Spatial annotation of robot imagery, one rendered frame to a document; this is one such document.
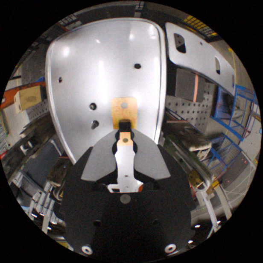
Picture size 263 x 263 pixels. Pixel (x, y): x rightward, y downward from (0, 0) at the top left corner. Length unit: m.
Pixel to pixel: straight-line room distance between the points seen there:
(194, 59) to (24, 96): 0.29
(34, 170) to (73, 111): 0.59
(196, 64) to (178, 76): 0.05
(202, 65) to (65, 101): 0.26
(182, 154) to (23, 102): 0.28
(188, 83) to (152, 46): 0.10
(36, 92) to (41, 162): 0.58
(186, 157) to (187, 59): 0.17
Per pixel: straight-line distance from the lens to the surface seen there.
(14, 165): 0.21
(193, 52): 0.20
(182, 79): 0.18
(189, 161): 0.15
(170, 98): 0.50
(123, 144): 0.15
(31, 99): 0.19
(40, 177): 0.72
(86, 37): 0.17
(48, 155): 0.75
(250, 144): 7.95
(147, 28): 0.17
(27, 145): 0.21
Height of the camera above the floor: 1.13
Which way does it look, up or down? 60 degrees down
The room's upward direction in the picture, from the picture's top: 174 degrees clockwise
